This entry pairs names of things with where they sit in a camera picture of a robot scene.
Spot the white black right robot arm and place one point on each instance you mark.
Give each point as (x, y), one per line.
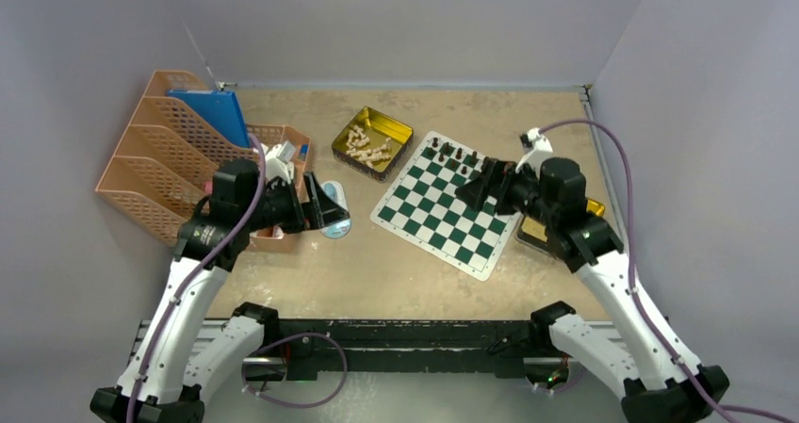
(655, 377)

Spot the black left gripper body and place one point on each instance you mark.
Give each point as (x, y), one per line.
(280, 206)

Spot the green white chess board mat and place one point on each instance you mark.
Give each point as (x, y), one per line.
(420, 207)

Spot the light blue round item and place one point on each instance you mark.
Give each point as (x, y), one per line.
(341, 225)

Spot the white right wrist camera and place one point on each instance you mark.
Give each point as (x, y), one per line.
(537, 149)

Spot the small orange plastic box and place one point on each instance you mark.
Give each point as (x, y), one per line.
(273, 240)

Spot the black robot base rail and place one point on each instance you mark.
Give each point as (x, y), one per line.
(506, 349)

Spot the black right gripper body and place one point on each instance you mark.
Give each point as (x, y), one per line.
(520, 191)

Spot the gold tin with dark pieces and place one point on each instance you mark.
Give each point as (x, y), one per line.
(532, 233)

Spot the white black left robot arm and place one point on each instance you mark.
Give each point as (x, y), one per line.
(165, 381)

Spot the blue folder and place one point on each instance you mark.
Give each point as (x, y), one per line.
(220, 109)

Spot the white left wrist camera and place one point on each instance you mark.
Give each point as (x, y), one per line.
(279, 161)

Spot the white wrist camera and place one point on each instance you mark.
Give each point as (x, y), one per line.
(537, 149)
(279, 161)

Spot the gold tin with light pieces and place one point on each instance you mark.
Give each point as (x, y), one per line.
(373, 143)

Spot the orange plastic file rack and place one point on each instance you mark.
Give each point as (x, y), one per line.
(165, 158)

